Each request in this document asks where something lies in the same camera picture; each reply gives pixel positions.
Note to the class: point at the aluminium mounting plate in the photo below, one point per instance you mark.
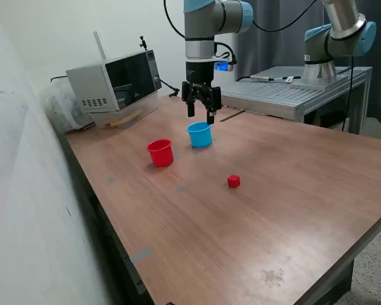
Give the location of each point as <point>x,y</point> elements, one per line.
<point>339,79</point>

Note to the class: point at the blue plastic cup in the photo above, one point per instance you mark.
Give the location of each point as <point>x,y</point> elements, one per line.
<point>199,138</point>

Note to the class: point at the red cube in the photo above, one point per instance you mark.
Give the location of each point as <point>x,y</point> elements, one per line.
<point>233,181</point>

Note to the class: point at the aluminium profile robot stand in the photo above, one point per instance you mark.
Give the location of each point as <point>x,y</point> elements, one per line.
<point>266,93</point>

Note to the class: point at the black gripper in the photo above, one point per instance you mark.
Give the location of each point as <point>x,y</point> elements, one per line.
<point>200,74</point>

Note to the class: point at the white warning label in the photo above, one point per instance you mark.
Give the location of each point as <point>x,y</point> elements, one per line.
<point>290,79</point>

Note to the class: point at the large grey tape patch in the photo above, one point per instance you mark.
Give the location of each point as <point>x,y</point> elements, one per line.
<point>140,256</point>

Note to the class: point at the red plastic cup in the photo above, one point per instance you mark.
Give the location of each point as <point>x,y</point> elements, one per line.
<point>160,155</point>

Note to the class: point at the small black camera mount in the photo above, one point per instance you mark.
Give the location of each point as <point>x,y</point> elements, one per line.
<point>143,43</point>

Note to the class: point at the dark grey curtain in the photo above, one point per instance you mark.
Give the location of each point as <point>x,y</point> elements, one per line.
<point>273,47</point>

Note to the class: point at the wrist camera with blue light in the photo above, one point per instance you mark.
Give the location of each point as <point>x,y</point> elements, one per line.
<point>223,66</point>

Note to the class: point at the clear acrylic stand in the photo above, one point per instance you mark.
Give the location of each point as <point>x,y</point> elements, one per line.
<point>146,108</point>

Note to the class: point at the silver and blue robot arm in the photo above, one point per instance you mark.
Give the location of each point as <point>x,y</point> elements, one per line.
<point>200,25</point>

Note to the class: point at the silver microwave oven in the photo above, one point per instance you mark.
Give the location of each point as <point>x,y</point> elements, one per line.
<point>92,85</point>

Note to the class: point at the yellowish wooden pieces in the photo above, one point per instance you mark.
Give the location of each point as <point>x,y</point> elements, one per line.
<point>120,120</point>

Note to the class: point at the thin white rod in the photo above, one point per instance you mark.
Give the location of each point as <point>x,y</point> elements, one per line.
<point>100,46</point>

